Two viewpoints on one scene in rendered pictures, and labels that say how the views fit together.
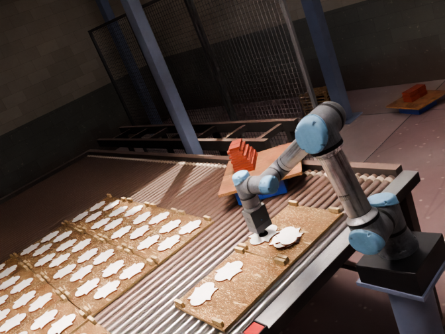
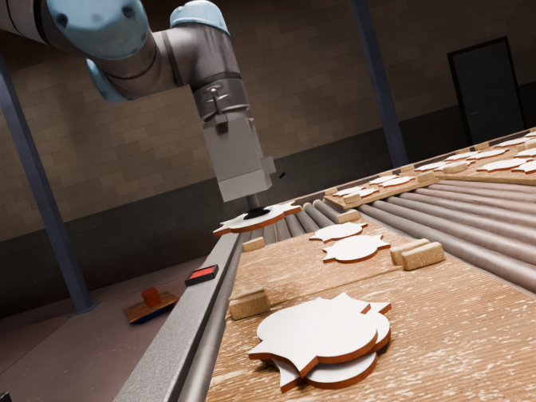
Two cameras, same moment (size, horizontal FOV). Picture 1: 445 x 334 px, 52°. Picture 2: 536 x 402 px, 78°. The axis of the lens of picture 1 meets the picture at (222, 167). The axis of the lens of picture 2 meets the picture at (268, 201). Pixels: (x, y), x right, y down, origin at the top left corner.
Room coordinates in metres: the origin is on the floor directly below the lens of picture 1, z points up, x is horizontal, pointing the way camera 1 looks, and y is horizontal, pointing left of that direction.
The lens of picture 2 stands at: (2.04, -0.45, 1.14)
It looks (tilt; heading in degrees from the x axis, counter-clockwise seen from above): 5 degrees down; 125
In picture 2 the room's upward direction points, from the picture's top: 17 degrees counter-clockwise
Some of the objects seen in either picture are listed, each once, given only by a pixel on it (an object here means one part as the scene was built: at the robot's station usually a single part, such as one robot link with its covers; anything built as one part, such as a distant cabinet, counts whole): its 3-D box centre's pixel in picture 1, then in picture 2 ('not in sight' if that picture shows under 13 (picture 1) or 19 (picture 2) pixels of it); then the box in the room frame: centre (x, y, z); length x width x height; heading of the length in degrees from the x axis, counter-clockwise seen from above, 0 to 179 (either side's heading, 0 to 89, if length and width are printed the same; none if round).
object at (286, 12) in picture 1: (197, 109); not in sight; (4.51, 0.01, 1.11); 3.04 x 0.03 x 2.21; 34
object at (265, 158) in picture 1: (261, 167); not in sight; (2.59, -0.22, 1.03); 0.50 x 0.50 x 0.02; 74
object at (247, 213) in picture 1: (255, 215); (245, 153); (1.75, -0.05, 1.17); 0.10 x 0.09 x 0.16; 28
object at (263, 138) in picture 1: (192, 176); not in sight; (4.38, 0.32, 0.51); 2.98 x 0.39 x 1.02; 34
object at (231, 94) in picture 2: (250, 200); (222, 103); (1.74, -0.06, 1.25); 0.08 x 0.08 x 0.05
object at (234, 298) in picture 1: (231, 286); (313, 257); (1.69, 0.16, 0.93); 0.41 x 0.35 x 0.02; 125
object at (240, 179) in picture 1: (244, 184); (203, 50); (1.73, -0.06, 1.33); 0.09 x 0.08 x 0.11; 43
